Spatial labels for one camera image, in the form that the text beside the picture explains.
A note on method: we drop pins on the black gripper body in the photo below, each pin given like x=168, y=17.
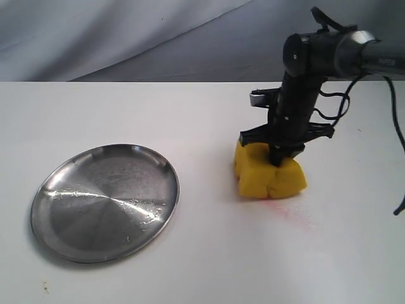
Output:
x=288, y=129

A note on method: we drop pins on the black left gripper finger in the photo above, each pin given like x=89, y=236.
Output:
x=277, y=154

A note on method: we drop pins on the yellow sponge block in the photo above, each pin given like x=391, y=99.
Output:
x=257, y=178

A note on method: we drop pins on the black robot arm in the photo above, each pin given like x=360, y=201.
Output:
x=309, y=61

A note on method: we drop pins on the round stainless steel plate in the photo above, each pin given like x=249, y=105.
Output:
x=105, y=204

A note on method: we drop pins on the white-grey backdrop cloth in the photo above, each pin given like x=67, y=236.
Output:
x=168, y=41

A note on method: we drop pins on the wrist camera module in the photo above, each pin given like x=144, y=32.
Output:
x=264, y=98

